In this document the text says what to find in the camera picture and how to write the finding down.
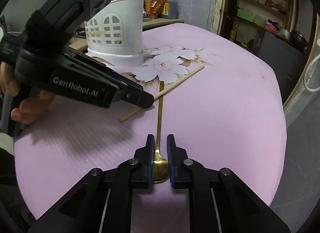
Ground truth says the gold long-handled spoon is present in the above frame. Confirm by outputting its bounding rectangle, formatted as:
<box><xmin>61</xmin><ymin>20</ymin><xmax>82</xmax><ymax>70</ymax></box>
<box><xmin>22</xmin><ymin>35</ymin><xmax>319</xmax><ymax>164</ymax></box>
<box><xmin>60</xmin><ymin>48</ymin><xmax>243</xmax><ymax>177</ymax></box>
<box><xmin>152</xmin><ymin>96</ymin><xmax>169</xmax><ymax>184</ymax></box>

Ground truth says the person's left hand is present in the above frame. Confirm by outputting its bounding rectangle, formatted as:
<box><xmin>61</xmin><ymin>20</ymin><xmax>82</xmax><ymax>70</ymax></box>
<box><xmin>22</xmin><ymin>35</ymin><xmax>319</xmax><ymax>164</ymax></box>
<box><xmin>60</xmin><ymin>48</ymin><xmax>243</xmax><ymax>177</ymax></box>
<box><xmin>0</xmin><ymin>62</ymin><xmax>57</xmax><ymax>125</ymax></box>

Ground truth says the white plastic utensil holder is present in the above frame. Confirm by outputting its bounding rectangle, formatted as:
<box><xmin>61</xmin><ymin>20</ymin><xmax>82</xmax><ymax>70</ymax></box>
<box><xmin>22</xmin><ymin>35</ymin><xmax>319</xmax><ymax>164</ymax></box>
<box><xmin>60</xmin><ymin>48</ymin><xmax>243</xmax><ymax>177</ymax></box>
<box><xmin>85</xmin><ymin>0</ymin><xmax>144</xmax><ymax>67</ymax></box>

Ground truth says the pink floral tablecloth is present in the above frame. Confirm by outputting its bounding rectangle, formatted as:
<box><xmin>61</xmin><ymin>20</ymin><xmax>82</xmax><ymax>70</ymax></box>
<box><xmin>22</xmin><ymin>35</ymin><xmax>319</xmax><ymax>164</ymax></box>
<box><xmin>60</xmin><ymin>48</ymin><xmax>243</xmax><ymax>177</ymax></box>
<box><xmin>14</xmin><ymin>24</ymin><xmax>289</xmax><ymax>232</ymax></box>

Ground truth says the orange snack packet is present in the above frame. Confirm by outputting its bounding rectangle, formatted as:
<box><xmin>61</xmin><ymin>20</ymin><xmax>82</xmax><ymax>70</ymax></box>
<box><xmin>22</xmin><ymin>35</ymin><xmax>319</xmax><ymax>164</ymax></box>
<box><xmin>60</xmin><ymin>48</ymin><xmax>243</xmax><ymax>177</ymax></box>
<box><xmin>148</xmin><ymin>0</ymin><xmax>166</xmax><ymax>19</ymax></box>

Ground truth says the large oil jug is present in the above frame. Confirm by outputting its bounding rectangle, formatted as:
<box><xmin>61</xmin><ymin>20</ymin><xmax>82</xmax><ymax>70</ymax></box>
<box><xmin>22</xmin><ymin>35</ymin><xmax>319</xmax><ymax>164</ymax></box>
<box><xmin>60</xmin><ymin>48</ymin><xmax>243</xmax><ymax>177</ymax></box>
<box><xmin>161</xmin><ymin>0</ymin><xmax>178</xmax><ymax>19</ymax></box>

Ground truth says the grey cabinet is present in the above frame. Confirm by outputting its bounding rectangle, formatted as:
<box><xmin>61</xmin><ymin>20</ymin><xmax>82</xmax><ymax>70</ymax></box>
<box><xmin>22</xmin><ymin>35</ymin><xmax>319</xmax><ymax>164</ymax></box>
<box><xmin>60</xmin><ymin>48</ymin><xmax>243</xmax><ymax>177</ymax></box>
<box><xmin>252</xmin><ymin>30</ymin><xmax>305</xmax><ymax>102</ymax></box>

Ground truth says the green box on shelf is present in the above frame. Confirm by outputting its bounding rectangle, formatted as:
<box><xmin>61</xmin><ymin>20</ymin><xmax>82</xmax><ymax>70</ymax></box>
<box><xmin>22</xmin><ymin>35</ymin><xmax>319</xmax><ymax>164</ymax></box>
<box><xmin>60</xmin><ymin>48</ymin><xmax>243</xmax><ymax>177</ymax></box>
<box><xmin>237</xmin><ymin>9</ymin><xmax>254</xmax><ymax>22</ymax></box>

